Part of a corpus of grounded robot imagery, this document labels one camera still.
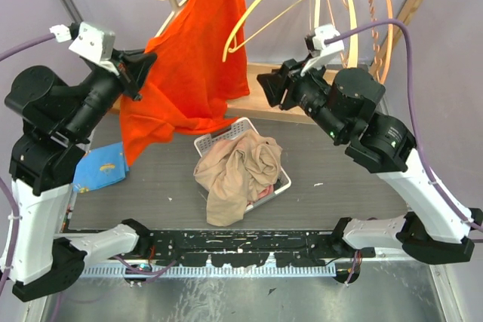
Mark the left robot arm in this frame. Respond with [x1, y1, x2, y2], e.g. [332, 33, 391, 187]
[1, 51, 156, 302]

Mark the cream wooden hanger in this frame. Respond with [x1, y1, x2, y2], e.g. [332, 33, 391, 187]
[320, 0, 364, 70]

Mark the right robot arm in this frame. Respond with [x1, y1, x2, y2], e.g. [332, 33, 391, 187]
[257, 60, 482, 265]

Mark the white slotted cable duct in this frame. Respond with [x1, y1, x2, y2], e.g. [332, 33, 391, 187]
[81, 263, 337, 279]

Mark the beige t shirt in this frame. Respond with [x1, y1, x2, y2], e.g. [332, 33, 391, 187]
[193, 130, 282, 226]

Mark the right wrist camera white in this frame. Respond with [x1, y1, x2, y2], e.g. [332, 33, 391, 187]
[300, 23, 344, 76]

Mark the white plastic basket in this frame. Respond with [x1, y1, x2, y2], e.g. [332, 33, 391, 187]
[194, 117, 291, 216]

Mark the blue patterned cloth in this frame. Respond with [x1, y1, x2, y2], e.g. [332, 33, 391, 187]
[72, 142, 129, 193]

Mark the wooden clothes rack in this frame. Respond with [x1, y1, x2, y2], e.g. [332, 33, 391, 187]
[206, 0, 446, 125]

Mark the orange red t shirt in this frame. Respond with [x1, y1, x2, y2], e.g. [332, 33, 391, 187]
[119, 0, 250, 166]

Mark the orange wavy metal hanger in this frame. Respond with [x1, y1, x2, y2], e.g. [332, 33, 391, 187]
[364, 0, 408, 85]

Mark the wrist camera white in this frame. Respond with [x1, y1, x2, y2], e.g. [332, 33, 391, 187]
[49, 22, 119, 76]
[300, 23, 344, 76]

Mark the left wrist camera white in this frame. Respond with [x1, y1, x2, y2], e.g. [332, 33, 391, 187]
[49, 22, 119, 76]

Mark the pink t shirt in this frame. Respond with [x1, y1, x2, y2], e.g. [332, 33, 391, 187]
[247, 185, 274, 209]

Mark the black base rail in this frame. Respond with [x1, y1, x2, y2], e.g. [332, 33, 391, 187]
[120, 229, 355, 268]

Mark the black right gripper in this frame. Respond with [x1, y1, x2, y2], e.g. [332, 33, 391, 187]
[256, 51, 347, 142]

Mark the yellow hanger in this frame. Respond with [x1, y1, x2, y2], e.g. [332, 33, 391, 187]
[222, 0, 314, 63]

